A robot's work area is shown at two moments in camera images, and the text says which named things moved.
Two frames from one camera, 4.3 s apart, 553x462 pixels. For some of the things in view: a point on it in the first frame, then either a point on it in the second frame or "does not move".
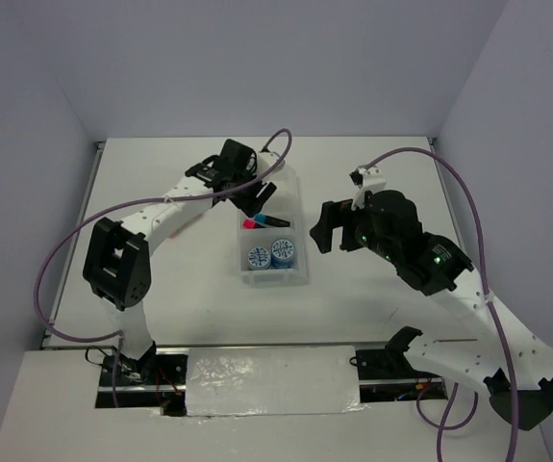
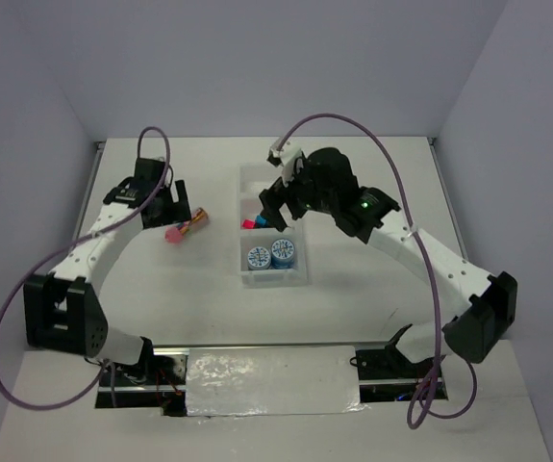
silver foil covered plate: [272, 380] does not move
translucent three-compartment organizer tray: [273, 242] does not move
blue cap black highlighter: [271, 221] does not move
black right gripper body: [359, 233] → [302, 187]
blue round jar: [259, 258] does not move
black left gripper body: [248, 177] → [164, 194]
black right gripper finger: [334, 214] → [270, 201]
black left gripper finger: [251, 204] → [158, 213]
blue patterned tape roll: [283, 254] does not move
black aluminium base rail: [137, 373] does not move
